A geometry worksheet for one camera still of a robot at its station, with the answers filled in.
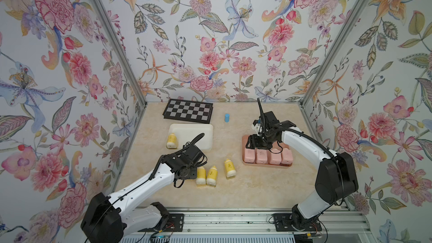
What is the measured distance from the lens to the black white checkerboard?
1117 millimetres

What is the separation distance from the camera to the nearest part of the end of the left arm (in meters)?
0.56

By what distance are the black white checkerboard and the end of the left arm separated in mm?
396
